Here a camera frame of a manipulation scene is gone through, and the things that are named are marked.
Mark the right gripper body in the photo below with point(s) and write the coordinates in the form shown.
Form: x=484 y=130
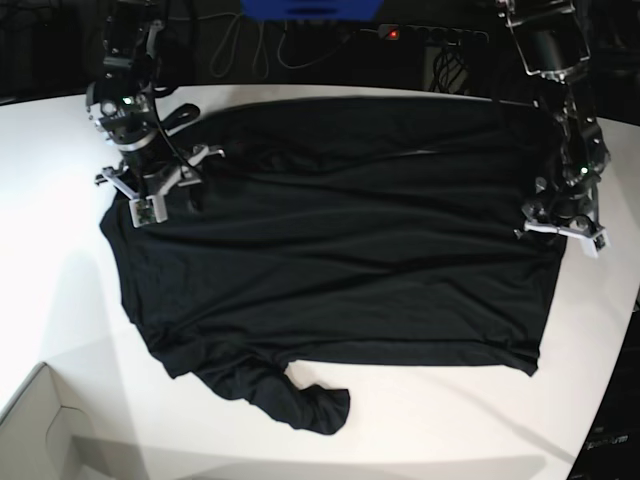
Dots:
x=147 y=195

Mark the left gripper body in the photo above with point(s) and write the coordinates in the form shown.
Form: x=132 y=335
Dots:
x=569 y=211

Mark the black t-shirt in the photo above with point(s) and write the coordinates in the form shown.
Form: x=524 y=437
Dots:
x=345 y=230

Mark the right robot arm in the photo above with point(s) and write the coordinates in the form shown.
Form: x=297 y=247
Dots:
x=122 y=106

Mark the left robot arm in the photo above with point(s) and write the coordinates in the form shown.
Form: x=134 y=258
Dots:
x=553 y=48

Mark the blue bin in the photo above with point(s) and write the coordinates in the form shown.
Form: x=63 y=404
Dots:
x=349 y=10

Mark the black power strip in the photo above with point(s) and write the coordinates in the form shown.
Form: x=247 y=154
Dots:
x=437 y=35

